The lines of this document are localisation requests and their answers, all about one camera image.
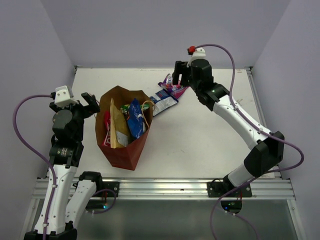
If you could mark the purple candy bag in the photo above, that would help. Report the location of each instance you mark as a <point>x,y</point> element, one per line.
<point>176,90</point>

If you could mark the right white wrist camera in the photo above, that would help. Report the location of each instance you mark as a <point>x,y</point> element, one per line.
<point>195,54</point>

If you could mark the pink Real chips bag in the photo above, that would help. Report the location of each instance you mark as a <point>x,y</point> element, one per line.
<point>107,124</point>

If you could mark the tan popcorn chips bag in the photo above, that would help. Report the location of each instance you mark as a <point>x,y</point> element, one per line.
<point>119,130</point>

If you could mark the small dark blue snack bag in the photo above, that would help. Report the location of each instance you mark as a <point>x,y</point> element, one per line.
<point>162,101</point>

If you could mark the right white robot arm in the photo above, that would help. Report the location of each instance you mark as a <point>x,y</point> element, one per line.
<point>266,148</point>

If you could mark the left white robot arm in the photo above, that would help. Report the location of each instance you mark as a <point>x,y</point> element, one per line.
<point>61,212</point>

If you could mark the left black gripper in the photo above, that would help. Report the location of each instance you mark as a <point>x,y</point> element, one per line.
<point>93,107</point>

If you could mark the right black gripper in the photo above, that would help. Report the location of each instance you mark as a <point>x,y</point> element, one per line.
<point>180,68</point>

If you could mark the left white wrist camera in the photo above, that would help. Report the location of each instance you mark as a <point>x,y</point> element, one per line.
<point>64,97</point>

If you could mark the aluminium mounting rail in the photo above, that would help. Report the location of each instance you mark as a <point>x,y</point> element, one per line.
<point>195,189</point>

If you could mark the red paper bag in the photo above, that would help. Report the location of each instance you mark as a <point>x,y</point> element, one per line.
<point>127,157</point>

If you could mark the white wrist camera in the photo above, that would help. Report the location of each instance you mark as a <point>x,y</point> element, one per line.
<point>195,54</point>
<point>64,97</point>

